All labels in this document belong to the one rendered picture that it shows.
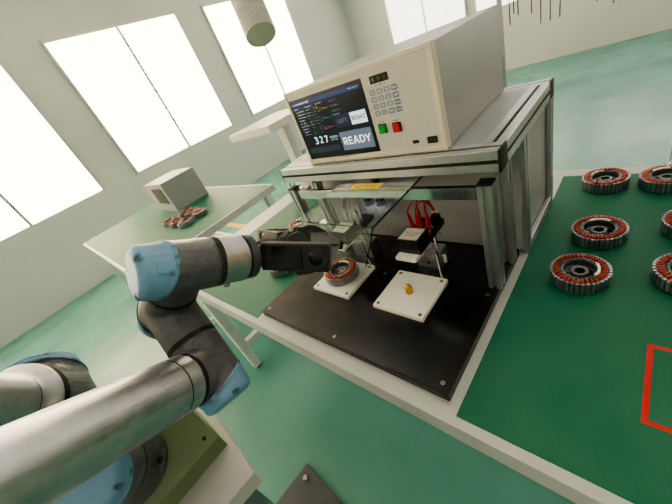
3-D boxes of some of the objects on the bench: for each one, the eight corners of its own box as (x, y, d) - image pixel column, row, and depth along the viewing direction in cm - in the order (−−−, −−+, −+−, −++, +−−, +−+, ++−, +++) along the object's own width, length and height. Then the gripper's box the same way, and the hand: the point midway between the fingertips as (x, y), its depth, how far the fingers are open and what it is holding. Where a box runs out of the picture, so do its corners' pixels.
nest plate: (348, 300, 92) (347, 297, 91) (314, 289, 102) (313, 286, 101) (375, 268, 99) (374, 265, 99) (341, 261, 110) (340, 258, 109)
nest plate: (423, 322, 75) (422, 319, 74) (373, 307, 85) (372, 304, 85) (448, 282, 83) (447, 278, 82) (400, 272, 93) (399, 269, 93)
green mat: (257, 318, 104) (257, 317, 104) (186, 283, 146) (186, 283, 146) (396, 182, 153) (395, 182, 153) (313, 185, 195) (313, 185, 195)
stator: (349, 290, 93) (345, 280, 91) (321, 286, 100) (316, 277, 98) (365, 266, 100) (362, 257, 98) (338, 263, 107) (334, 255, 105)
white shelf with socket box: (307, 211, 164) (267, 126, 141) (267, 209, 189) (228, 136, 166) (345, 179, 182) (316, 99, 159) (304, 181, 207) (274, 112, 184)
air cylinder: (442, 269, 88) (438, 254, 85) (418, 265, 93) (414, 251, 90) (449, 258, 91) (446, 243, 88) (425, 255, 96) (422, 240, 93)
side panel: (529, 253, 84) (524, 138, 68) (516, 252, 86) (509, 139, 70) (552, 200, 99) (553, 94, 82) (541, 200, 101) (540, 97, 84)
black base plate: (450, 402, 60) (448, 395, 59) (264, 315, 104) (261, 310, 103) (519, 254, 85) (519, 248, 84) (346, 235, 128) (344, 230, 127)
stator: (546, 291, 72) (546, 279, 70) (553, 261, 79) (553, 249, 77) (609, 300, 65) (611, 287, 63) (612, 266, 71) (614, 253, 69)
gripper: (225, 226, 52) (318, 219, 67) (229, 278, 54) (318, 260, 69) (252, 230, 46) (347, 222, 61) (255, 288, 48) (347, 266, 63)
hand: (337, 244), depth 62 cm, fingers closed, pressing on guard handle
